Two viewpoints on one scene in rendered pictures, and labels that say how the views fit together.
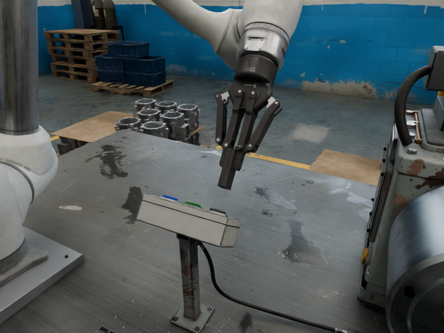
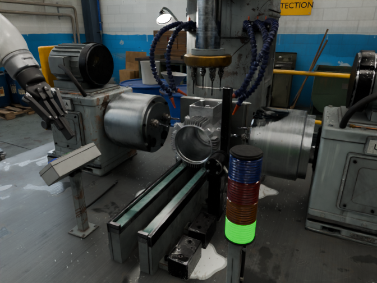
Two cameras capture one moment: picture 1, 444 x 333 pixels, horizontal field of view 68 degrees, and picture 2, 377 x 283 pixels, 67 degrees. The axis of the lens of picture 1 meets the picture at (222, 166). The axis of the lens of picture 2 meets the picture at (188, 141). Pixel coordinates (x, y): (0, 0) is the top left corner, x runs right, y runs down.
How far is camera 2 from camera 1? 86 cm
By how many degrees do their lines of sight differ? 82
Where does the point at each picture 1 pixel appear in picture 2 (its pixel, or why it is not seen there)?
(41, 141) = not seen: outside the picture
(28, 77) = not seen: outside the picture
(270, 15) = (24, 45)
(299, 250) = (54, 188)
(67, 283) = not seen: outside the picture
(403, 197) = (98, 115)
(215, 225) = (92, 148)
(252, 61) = (35, 70)
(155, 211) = (65, 164)
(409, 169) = (96, 103)
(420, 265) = (142, 115)
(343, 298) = (97, 180)
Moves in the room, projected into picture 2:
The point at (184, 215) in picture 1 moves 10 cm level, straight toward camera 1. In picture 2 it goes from (78, 154) to (113, 153)
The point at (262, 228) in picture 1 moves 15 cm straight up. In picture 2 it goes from (21, 200) to (13, 165)
